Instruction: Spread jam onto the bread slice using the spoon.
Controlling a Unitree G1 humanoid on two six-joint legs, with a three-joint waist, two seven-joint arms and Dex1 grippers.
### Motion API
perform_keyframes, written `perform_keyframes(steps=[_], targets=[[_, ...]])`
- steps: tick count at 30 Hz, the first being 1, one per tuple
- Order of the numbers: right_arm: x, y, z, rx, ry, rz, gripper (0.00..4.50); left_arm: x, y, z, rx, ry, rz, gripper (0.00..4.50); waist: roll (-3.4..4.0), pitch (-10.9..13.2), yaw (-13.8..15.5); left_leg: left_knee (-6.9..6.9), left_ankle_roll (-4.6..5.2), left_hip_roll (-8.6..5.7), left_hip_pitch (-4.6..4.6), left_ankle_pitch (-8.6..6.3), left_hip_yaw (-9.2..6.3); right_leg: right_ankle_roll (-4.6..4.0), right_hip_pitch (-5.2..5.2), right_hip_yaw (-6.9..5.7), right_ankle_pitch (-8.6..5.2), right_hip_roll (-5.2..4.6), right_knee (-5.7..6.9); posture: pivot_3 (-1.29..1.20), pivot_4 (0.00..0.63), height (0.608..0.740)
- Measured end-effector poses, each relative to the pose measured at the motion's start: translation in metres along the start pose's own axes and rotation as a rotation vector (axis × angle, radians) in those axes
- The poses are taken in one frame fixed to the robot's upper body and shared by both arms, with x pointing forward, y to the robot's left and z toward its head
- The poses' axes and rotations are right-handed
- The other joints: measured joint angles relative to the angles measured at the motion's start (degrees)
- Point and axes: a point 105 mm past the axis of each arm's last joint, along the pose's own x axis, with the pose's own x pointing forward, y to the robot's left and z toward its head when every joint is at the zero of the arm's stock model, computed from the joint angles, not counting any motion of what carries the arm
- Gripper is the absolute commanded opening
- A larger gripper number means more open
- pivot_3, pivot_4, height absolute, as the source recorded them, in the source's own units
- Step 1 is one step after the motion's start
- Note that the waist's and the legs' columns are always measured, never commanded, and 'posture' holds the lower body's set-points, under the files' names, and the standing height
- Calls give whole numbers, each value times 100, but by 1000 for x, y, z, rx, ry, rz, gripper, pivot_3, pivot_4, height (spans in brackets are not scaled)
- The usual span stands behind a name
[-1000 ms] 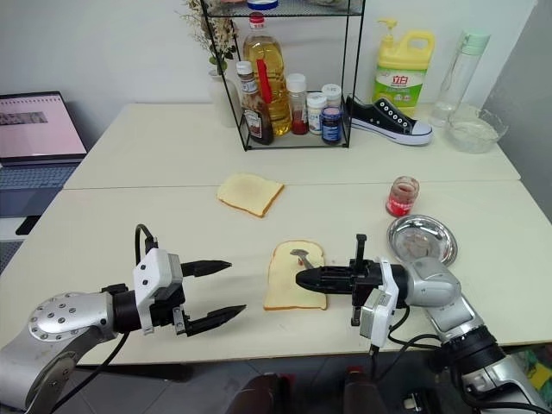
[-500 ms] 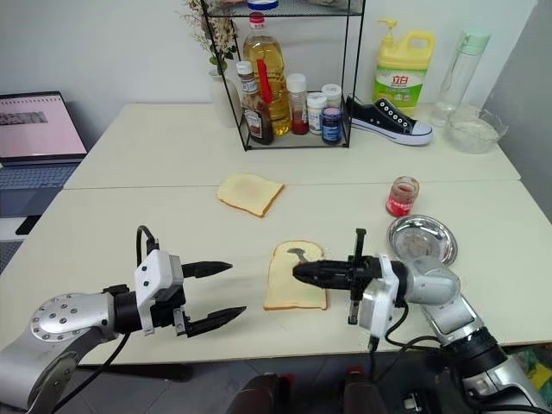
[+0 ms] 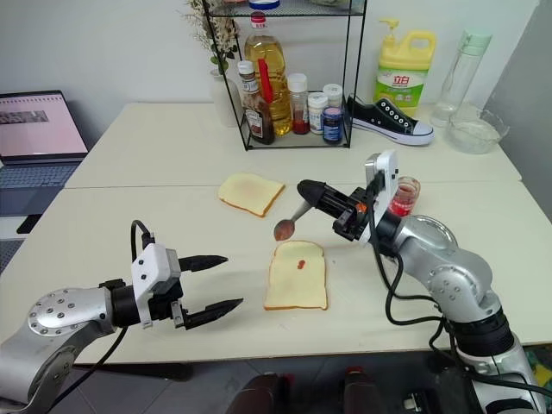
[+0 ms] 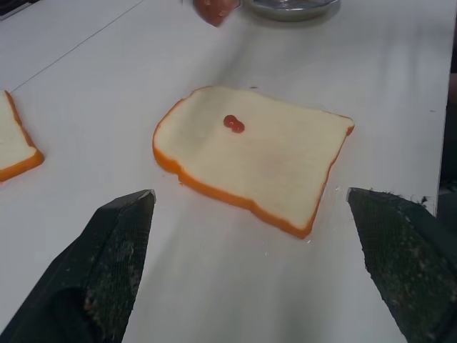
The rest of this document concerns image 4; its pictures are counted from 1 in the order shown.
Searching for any round metal plate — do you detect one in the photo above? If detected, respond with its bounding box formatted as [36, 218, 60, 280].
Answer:
[242, 0, 341, 23]

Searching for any large toast bread slice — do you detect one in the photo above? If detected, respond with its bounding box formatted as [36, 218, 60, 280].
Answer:
[152, 85, 356, 241]

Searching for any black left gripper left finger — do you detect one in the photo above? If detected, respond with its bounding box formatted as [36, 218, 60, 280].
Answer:
[0, 189, 158, 343]

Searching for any small toast bread slice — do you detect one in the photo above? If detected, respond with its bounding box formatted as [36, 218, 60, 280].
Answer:
[0, 89, 46, 182]

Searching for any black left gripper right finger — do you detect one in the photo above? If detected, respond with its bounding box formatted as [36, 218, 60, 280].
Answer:
[346, 187, 457, 343]

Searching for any black canvas sneaker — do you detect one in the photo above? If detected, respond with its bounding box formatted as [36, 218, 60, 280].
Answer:
[0, 0, 41, 21]

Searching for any glass jam jar red label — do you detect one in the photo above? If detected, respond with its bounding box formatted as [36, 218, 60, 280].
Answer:
[192, 0, 241, 28]

